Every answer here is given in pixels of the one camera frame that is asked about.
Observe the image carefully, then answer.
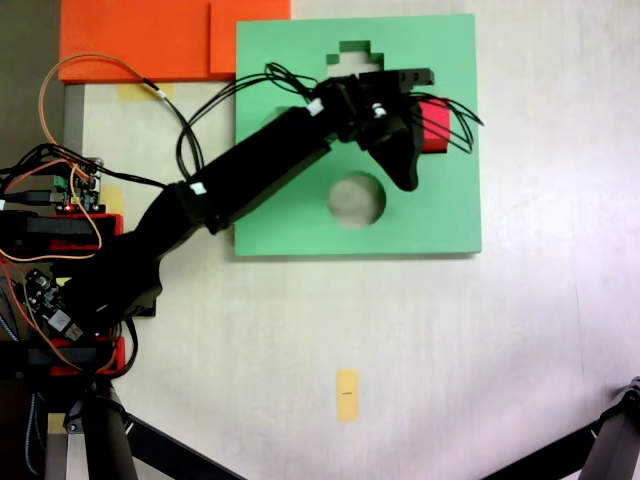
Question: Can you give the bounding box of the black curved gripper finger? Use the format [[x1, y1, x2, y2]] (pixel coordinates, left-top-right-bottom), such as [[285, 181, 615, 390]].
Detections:
[[368, 122, 425, 194]]

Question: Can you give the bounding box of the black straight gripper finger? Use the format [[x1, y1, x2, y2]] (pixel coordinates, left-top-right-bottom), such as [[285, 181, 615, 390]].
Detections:
[[357, 66, 437, 95]]

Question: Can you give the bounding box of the red square block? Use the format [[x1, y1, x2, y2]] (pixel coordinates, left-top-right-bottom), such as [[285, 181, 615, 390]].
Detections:
[[418, 97, 453, 155]]

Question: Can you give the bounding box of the large orange foam block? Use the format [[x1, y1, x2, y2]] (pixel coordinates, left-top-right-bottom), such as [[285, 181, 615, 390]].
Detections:
[[58, 0, 237, 85]]

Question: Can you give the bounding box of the green shape sorting board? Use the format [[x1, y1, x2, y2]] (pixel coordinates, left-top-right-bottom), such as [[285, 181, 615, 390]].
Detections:
[[233, 13, 483, 260]]

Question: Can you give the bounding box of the wide yellow tape strip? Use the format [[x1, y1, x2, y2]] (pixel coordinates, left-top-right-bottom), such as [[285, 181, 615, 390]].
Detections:
[[117, 83, 175, 102]]

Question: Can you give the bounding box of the yellow tape marker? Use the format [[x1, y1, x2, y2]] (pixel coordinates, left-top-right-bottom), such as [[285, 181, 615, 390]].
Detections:
[[335, 368, 360, 424]]

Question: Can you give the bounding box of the small yellow tape piece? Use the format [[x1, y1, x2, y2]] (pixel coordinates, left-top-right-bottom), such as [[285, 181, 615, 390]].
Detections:
[[101, 184, 124, 214]]

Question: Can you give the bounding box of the red and black table clamp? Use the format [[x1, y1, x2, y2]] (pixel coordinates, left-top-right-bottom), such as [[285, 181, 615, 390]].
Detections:
[[27, 334, 126, 376], [0, 212, 125, 251]]

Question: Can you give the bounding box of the black tripod leg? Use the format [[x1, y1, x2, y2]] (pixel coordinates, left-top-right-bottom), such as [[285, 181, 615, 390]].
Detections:
[[62, 379, 246, 480], [479, 374, 640, 480]]

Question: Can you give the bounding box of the thin black servo cable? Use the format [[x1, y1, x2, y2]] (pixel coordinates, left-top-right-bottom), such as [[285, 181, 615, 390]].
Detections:
[[405, 89, 485, 156]]

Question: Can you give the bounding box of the black looped cable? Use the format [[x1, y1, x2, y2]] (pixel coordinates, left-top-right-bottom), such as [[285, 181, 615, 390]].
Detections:
[[142, 77, 206, 184]]

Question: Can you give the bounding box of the orange looped wire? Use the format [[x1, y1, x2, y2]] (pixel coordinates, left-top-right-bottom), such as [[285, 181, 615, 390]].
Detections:
[[38, 52, 151, 174]]

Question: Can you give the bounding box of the circuit board with wires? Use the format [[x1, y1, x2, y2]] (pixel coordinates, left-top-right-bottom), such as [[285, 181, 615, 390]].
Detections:
[[52, 156, 106, 214]]

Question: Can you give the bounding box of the black USB cable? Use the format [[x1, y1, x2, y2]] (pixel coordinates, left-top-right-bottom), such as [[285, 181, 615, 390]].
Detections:
[[0, 189, 59, 205]]

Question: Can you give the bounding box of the braided blue white cable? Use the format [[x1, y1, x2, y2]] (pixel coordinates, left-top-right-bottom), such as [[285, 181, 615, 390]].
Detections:
[[24, 392, 44, 476]]

